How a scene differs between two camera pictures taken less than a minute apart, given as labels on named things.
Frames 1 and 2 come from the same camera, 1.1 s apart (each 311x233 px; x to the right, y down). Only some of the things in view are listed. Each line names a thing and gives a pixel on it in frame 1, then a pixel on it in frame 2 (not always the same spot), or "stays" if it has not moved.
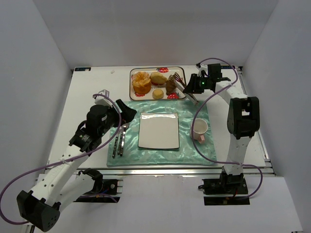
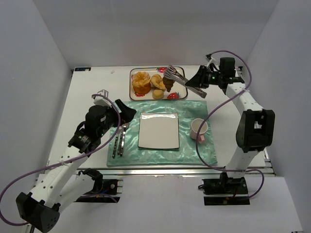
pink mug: (200, 127) stays
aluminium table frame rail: (170, 172) stays
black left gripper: (117, 115) stays
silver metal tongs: (178, 81) to (171, 73)
